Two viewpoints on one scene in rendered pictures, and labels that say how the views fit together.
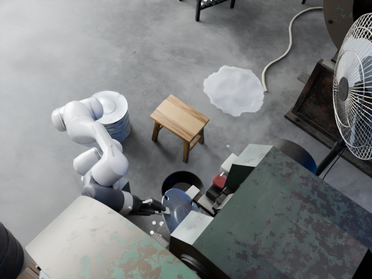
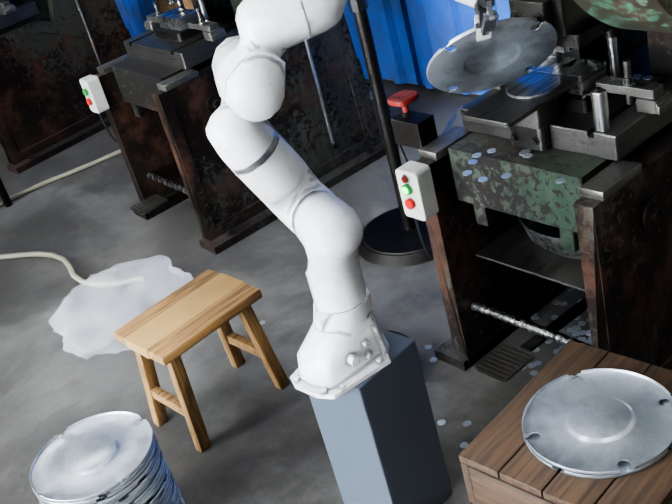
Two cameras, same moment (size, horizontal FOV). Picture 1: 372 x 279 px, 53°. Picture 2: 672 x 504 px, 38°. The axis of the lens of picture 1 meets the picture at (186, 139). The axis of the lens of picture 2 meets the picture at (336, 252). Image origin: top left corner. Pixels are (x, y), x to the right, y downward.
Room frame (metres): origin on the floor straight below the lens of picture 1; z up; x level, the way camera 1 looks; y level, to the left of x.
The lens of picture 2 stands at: (0.16, 1.97, 1.64)
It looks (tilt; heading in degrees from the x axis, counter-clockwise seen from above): 29 degrees down; 293
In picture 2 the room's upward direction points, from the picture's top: 16 degrees counter-clockwise
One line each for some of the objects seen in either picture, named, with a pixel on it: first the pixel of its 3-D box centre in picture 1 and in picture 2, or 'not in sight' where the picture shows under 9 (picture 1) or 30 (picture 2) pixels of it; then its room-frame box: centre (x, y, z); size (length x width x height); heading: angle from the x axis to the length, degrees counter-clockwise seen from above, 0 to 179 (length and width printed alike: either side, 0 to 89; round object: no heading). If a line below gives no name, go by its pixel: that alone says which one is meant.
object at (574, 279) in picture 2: not in sight; (592, 235); (0.38, -0.21, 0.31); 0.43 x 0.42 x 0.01; 146
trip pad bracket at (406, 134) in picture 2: (214, 194); (418, 148); (0.77, -0.19, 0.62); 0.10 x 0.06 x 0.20; 146
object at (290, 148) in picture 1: (285, 175); not in sight; (0.58, -0.36, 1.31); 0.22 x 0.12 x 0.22; 56
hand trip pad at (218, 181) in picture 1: (219, 184); (405, 109); (0.78, -0.20, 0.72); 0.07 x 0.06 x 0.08; 56
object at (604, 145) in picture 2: not in sight; (573, 106); (0.38, -0.20, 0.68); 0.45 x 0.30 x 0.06; 146
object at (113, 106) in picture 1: (106, 106); (91, 454); (1.46, 0.58, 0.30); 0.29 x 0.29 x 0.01
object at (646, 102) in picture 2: not in sight; (631, 82); (0.24, -0.11, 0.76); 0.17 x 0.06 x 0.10; 146
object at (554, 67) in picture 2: not in sight; (567, 74); (0.38, -0.20, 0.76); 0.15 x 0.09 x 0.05; 146
